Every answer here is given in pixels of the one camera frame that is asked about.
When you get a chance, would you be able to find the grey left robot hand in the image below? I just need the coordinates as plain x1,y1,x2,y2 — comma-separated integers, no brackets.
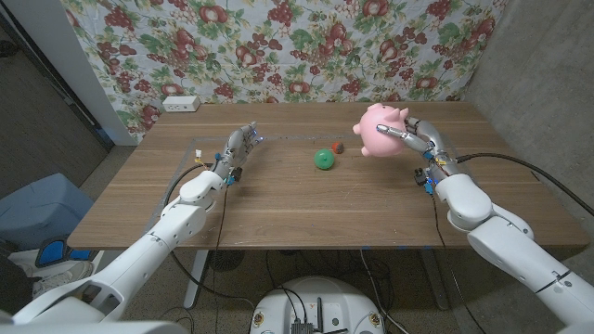
212,121,265,180

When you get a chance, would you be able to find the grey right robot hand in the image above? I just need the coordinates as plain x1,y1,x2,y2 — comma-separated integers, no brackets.
375,115,460,180

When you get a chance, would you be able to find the pink plastic piggy bank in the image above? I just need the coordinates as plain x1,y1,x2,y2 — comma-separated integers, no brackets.
352,102,410,158

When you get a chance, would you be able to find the green ball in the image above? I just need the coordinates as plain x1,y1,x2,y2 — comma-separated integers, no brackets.
313,148,336,171

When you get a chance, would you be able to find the white power strip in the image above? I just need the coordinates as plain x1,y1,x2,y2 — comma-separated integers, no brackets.
161,95,201,113

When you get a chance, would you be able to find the black round floor fan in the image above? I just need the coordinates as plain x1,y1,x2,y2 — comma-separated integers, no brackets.
207,250,246,273

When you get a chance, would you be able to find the fruit print backdrop cloth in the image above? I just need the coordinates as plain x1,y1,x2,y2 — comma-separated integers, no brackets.
59,0,510,143

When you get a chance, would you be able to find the white metal table leg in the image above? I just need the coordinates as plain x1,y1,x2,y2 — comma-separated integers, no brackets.
183,250,210,310

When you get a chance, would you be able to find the white robot torso base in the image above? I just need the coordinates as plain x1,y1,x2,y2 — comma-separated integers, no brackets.
249,276,385,334

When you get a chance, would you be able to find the blue grey plastic bin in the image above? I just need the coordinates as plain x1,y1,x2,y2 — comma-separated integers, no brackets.
0,173,96,251

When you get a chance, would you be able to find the blue black pad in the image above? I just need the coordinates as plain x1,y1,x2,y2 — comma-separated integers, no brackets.
34,237,99,270

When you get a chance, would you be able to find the black bag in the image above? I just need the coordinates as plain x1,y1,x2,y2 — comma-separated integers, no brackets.
0,259,36,315

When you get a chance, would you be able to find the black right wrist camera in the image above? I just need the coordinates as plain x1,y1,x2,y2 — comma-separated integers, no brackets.
414,167,435,194

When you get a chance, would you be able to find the thin black left wrist cable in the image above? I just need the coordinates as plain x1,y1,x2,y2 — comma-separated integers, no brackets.
211,183,231,334

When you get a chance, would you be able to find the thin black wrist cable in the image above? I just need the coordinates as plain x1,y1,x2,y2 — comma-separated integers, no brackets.
431,192,487,334
211,183,231,334

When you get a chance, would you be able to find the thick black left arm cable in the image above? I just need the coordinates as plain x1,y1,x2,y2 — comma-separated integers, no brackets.
161,161,257,310

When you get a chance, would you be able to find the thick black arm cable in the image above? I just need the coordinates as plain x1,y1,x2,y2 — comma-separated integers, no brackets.
161,161,257,310
455,151,594,218

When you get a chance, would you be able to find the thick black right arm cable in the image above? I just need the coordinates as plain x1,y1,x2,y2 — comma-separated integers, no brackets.
455,151,594,218

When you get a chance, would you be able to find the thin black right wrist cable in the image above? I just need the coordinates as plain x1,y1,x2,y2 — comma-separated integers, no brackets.
431,192,487,334

